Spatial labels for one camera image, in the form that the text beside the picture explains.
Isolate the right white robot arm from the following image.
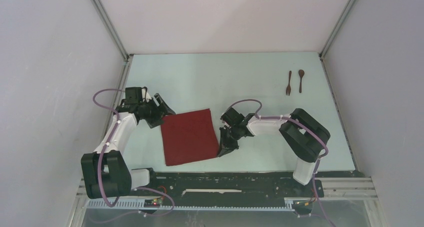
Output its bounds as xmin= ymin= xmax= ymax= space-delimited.
xmin=217 ymin=107 xmax=331 ymax=196

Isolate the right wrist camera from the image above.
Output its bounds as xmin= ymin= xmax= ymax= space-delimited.
xmin=220 ymin=107 xmax=245 ymax=127

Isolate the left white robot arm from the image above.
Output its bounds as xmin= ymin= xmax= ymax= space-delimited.
xmin=80 ymin=87 xmax=175 ymax=199

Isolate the brown wooden spoon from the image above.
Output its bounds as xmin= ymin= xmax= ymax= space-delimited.
xmin=298 ymin=69 xmax=305 ymax=94

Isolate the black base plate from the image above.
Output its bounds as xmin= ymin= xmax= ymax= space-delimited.
xmin=149 ymin=172 xmax=324 ymax=207

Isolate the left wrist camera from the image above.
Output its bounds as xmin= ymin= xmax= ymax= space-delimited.
xmin=124 ymin=86 xmax=148 ymax=105

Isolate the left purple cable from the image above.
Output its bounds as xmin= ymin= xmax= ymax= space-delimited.
xmin=92 ymin=88 xmax=175 ymax=218

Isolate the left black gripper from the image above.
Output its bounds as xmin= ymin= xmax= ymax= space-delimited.
xmin=139 ymin=93 xmax=175 ymax=129

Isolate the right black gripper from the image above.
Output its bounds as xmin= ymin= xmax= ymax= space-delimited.
xmin=218 ymin=125 xmax=242 ymax=157

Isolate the red cloth napkin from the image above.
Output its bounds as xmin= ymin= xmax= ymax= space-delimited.
xmin=160 ymin=109 xmax=219 ymax=166

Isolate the brown wooden fork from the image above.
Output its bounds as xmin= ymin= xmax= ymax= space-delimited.
xmin=285 ymin=70 xmax=292 ymax=96

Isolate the aluminium frame rail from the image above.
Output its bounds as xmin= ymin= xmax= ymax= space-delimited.
xmin=317 ymin=177 xmax=378 ymax=201

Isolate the white cable duct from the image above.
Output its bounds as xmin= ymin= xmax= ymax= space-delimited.
xmin=86 ymin=199 xmax=294 ymax=212

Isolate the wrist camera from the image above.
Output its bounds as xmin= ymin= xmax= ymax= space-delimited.
xmin=124 ymin=86 xmax=148 ymax=105
xmin=220 ymin=107 xmax=245 ymax=127

